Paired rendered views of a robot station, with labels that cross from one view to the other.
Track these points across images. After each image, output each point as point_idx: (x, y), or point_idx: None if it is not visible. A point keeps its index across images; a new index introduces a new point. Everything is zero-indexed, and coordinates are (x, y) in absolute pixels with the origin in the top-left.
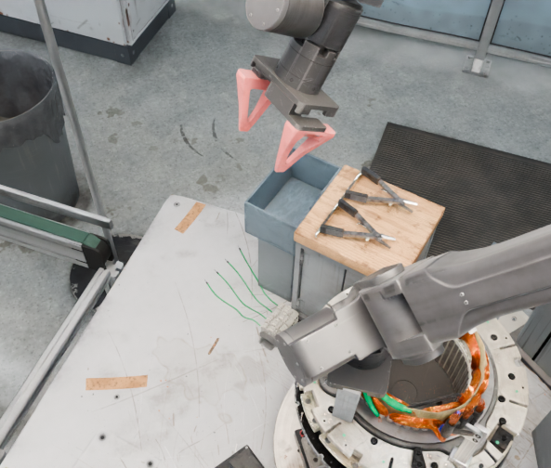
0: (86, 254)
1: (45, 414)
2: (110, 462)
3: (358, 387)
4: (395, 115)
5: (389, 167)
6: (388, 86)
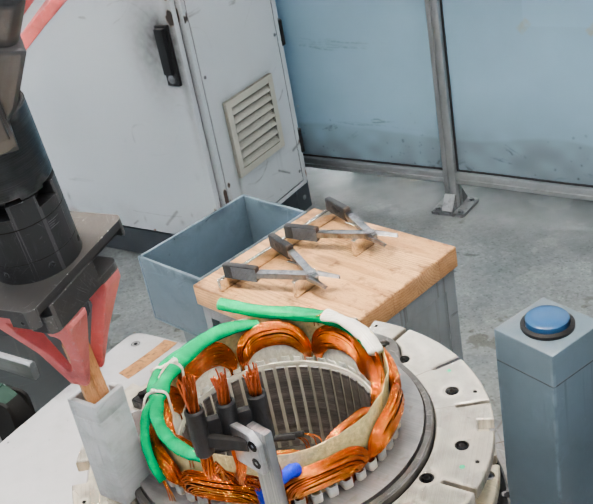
0: None
1: None
2: None
3: None
4: None
5: None
6: None
